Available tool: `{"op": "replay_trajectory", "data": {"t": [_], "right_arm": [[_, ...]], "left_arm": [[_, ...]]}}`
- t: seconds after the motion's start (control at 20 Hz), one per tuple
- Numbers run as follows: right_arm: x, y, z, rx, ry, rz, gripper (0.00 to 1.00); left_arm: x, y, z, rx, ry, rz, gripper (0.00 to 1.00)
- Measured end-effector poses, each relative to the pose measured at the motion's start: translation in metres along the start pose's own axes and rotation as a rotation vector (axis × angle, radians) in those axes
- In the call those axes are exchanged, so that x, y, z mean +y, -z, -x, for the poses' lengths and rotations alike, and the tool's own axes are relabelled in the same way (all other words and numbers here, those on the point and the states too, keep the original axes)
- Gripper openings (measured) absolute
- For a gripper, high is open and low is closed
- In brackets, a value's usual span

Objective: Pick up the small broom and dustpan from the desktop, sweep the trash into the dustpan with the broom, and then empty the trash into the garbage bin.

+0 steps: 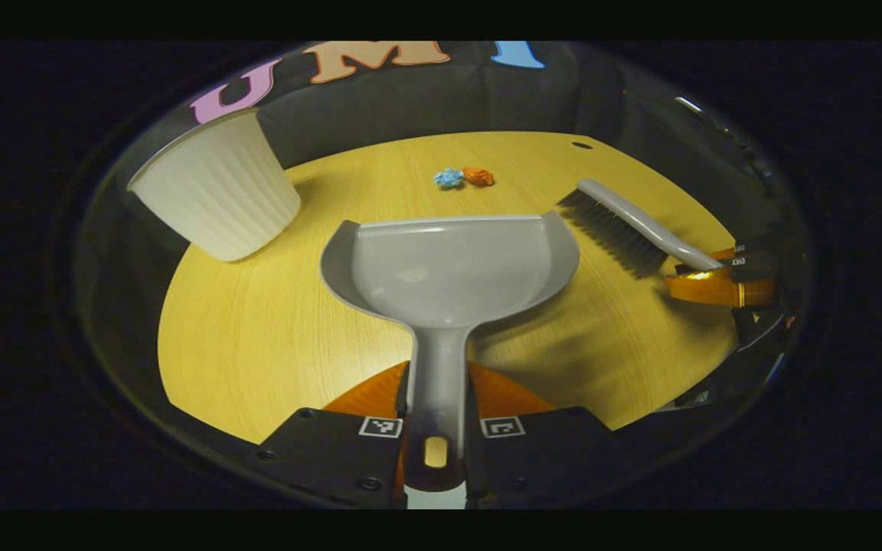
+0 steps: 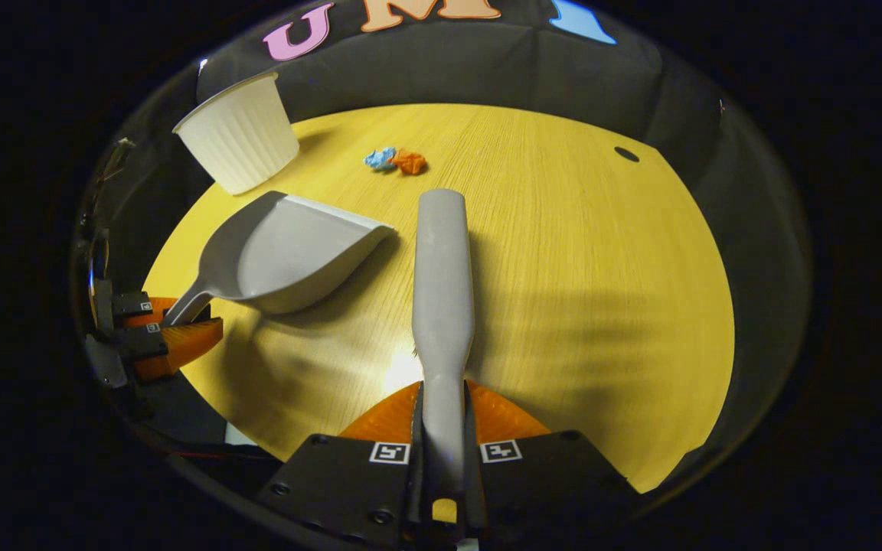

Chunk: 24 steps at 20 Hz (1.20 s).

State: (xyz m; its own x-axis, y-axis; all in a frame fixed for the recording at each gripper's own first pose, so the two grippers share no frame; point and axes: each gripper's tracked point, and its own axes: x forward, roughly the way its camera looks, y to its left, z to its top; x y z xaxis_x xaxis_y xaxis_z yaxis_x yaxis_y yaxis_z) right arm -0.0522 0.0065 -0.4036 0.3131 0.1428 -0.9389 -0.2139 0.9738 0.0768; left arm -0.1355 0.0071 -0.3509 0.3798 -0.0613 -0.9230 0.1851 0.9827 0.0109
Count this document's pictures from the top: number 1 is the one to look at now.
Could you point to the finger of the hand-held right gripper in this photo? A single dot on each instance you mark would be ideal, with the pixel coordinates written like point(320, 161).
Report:
point(755, 264)
point(717, 289)

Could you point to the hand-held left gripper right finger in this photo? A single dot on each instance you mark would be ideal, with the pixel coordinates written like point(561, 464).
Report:
point(540, 459)

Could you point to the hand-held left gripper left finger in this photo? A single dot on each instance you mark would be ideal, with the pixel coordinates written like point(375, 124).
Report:
point(334, 459)

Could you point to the small grey broom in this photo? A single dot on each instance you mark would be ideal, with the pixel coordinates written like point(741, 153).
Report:
point(617, 229)

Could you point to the grey plastic dustpan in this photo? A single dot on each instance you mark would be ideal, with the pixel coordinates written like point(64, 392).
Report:
point(449, 268)

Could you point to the orange paper trash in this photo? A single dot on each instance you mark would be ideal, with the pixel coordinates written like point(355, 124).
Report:
point(479, 177)

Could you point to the blue paper trash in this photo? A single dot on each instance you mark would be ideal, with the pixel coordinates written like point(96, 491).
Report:
point(449, 178)

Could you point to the white ribbed garbage bin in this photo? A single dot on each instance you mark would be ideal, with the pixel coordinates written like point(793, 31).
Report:
point(219, 191)

